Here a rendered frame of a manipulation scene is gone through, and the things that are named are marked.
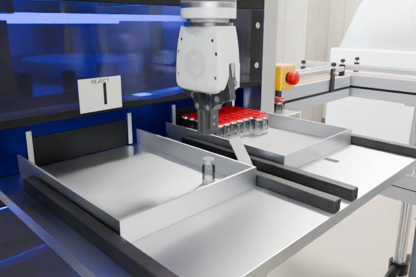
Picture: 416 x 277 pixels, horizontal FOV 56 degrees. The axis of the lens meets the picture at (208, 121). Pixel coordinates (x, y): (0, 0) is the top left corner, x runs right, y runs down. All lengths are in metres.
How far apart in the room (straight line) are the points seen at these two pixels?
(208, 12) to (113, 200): 0.31
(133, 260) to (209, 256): 0.09
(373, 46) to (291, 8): 1.13
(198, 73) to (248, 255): 0.27
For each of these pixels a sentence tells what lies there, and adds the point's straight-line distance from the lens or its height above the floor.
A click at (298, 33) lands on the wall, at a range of 4.10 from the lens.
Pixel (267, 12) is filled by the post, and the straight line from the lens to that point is 1.05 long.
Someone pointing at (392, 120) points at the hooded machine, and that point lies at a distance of 3.29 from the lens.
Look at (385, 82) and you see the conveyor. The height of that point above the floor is 0.92.
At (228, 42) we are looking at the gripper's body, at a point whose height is 1.12.
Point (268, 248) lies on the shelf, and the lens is 0.50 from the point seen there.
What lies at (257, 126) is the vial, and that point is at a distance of 0.94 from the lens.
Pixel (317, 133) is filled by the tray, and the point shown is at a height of 0.89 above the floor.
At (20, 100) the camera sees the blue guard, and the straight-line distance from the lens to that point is 0.68.
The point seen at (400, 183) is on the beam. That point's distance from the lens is 1.80.
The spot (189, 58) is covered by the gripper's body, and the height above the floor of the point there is 1.09.
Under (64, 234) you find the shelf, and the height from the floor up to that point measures 0.88.
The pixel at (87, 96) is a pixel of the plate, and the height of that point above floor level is 1.02.
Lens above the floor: 1.14
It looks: 14 degrees down
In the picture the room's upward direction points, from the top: straight up
